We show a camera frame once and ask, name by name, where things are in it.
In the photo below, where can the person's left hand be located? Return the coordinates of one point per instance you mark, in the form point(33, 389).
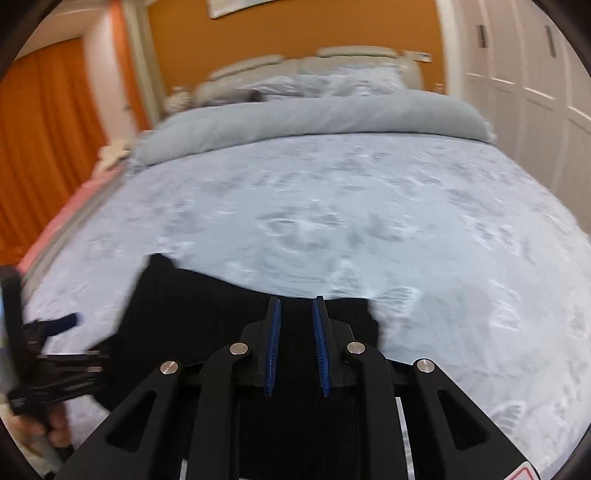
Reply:
point(60, 427)

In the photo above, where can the white wall thermostat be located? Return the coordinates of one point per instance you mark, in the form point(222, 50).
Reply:
point(422, 57)

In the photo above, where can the white bedside ornament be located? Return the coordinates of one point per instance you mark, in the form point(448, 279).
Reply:
point(178, 99)

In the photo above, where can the butterfly print pillow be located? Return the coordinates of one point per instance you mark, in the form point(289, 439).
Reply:
point(277, 86)
point(351, 81)

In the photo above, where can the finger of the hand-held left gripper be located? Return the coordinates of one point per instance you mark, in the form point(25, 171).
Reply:
point(92, 353)
point(57, 324)

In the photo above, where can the black pants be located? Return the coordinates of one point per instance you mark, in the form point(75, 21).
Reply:
point(194, 314)

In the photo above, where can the grey duvet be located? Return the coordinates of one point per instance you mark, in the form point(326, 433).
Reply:
point(300, 120)

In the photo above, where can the orange curtain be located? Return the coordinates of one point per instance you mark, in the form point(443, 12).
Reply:
point(46, 138)

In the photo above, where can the bed with butterfly sheet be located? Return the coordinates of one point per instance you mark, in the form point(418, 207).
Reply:
point(323, 207)

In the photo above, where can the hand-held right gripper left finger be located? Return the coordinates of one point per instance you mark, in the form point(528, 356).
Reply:
point(273, 341)

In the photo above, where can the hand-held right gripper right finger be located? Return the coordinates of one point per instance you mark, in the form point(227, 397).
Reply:
point(322, 341)

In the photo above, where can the framed wall painting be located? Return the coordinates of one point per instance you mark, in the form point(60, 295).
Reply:
point(235, 7)

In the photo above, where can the pink blanket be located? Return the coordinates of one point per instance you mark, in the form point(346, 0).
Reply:
point(78, 203)

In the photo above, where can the white flower plush cushion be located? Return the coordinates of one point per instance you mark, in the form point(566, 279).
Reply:
point(113, 152)

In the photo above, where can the white wardrobe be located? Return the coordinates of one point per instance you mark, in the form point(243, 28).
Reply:
point(531, 69)

